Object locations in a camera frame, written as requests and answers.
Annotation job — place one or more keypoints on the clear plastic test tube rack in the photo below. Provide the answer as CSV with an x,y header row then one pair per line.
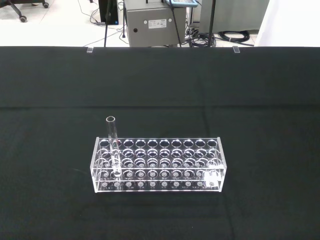
x,y
162,175

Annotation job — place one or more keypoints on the grey metal cabinet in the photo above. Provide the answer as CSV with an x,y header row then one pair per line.
x,y
155,35

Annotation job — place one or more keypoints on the clear plastic clip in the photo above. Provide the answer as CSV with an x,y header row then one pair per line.
x,y
236,49
89,50

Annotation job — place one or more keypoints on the black tripod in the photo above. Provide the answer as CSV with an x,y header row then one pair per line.
x,y
107,30

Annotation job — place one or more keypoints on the black stand pole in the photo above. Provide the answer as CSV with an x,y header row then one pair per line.
x,y
211,22

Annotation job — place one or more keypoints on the black cloth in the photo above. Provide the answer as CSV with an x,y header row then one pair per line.
x,y
50,100

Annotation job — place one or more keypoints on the blue tray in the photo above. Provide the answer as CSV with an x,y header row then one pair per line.
x,y
182,3

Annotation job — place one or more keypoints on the black computer tower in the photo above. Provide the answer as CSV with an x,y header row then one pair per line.
x,y
103,12

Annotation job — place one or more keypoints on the white panel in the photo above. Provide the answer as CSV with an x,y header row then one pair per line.
x,y
290,22

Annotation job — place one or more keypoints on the black office chair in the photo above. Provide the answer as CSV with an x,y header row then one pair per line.
x,y
23,18

